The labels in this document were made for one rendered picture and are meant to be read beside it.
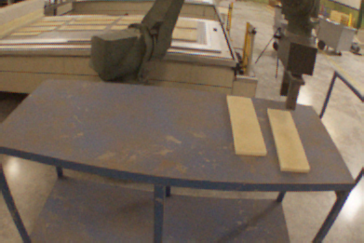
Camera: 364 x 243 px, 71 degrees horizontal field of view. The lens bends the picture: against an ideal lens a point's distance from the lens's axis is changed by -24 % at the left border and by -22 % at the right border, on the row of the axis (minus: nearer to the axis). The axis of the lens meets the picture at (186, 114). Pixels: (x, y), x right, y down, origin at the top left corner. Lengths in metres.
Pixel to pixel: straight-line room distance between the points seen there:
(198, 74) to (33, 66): 1.85
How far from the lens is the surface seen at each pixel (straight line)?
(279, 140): 1.35
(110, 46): 2.18
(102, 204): 2.01
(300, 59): 1.30
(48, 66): 3.43
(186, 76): 3.07
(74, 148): 1.21
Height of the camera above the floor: 1.72
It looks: 28 degrees down
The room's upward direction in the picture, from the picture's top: 6 degrees clockwise
